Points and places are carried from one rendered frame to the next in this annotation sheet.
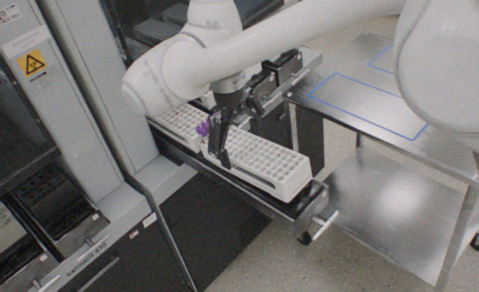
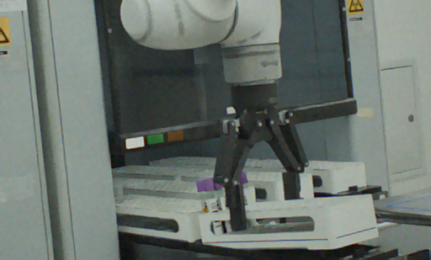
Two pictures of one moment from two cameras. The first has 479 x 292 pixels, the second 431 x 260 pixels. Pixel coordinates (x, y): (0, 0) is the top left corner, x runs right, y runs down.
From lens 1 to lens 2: 1.01 m
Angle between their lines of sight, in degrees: 39
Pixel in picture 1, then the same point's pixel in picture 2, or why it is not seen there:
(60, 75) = (22, 66)
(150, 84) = not seen: outside the picture
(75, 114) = (23, 131)
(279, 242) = not seen: outside the picture
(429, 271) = not seen: outside the picture
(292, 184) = (342, 217)
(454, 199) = not seen: outside the picture
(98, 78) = (66, 95)
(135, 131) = (95, 210)
